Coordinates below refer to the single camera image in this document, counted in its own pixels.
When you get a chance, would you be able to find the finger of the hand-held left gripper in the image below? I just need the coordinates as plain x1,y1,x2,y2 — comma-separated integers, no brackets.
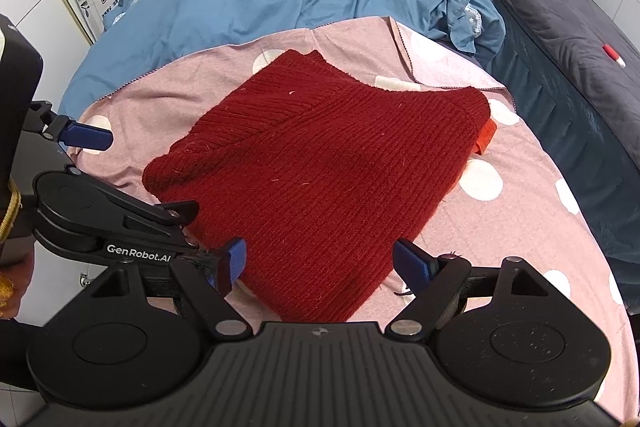
125,201,208,259
30,102,114,154

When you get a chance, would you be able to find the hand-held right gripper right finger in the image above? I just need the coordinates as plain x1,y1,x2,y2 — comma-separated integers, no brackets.
386,238,561,342

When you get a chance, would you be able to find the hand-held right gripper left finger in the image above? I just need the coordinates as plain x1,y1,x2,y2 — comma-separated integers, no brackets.
82,238,251,342

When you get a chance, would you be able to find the red knit sweater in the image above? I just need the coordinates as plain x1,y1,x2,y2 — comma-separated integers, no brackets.
142,49,493,323

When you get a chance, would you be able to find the person's left forearm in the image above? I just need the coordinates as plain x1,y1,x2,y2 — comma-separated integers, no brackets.
0,252,36,320

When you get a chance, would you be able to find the orange garment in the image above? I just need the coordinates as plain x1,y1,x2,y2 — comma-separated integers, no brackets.
475,119,497,155

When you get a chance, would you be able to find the massage bed with blue skirt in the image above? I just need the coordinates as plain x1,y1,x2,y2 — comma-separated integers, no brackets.
477,0,640,308

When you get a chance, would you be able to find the small red white tube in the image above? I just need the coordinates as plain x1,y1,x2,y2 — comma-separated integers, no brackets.
602,44,627,68

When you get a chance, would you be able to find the yellow cable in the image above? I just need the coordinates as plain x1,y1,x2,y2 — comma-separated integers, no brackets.
0,184,23,233

